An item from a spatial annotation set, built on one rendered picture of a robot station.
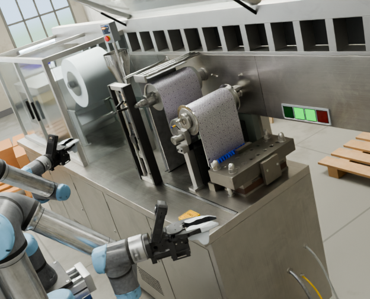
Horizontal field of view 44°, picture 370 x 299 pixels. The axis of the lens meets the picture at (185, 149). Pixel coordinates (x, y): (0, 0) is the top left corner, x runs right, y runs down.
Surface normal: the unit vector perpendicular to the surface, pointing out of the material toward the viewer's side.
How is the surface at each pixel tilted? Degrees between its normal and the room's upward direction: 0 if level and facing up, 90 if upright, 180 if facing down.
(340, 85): 90
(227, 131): 90
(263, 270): 90
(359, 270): 0
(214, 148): 90
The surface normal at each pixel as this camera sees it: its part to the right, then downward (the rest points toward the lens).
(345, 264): -0.26, -0.88
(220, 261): 0.59, 0.17
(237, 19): -0.76, 0.44
